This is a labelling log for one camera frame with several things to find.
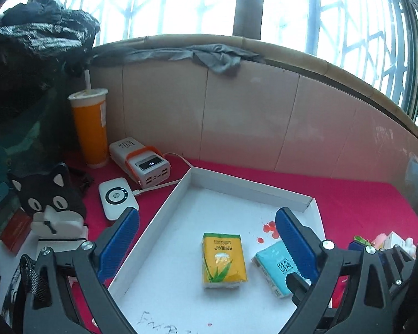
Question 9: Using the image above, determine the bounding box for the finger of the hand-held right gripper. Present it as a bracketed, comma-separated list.
[381, 244, 418, 321]

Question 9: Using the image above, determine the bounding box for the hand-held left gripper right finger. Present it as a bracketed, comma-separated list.
[275, 207, 403, 334]

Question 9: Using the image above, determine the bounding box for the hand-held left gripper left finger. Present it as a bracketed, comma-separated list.
[23, 207, 140, 334]

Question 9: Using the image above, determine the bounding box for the white shallow tray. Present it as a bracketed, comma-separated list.
[108, 166, 326, 334]

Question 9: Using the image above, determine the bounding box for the small white box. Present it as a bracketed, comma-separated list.
[385, 231, 407, 251]

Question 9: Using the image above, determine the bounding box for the teal tissue pack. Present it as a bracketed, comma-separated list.
[251, 240, 309, 300]

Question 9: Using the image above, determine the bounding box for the pink packet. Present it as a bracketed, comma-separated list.
[373, 233, 391, 250]

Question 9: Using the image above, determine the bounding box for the small white pocket router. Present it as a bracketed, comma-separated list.
[98, 177, 140, 221]

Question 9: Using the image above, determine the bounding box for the red table cloth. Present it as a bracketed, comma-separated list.
[64, 149, 418, 334]

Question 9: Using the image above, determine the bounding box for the yellow tissue pack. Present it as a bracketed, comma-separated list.
[201, 232, 249, 289]

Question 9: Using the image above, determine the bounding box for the black cat phone holder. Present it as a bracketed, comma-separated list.
[7, 163, 89, 251]

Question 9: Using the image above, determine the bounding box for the small red box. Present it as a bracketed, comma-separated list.
[0, 209, 33, 254]

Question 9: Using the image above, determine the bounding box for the orange cup with straw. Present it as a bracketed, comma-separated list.
[68, 70, 109, 169]

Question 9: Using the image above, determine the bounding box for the cardboard barrier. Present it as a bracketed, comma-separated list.
[87, 34, 418, 216]

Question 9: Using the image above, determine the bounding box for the green printed cloth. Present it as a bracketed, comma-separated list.
[0, 87, 70, 223]

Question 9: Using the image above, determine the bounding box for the grey cloth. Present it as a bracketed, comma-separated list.
[91, 43, 260, 77]

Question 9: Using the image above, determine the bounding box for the black plastic bag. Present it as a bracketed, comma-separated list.
[0, 0, 101, 129]

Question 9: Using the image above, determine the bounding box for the window with metal grille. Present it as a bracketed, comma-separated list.
[0, 0, 418, 143]

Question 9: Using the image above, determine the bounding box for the white power bank orange strap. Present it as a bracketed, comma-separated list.
[109, 138, 172, 188]

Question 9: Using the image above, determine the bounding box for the black lanyard strap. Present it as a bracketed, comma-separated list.
[19, 253, 53, 301]

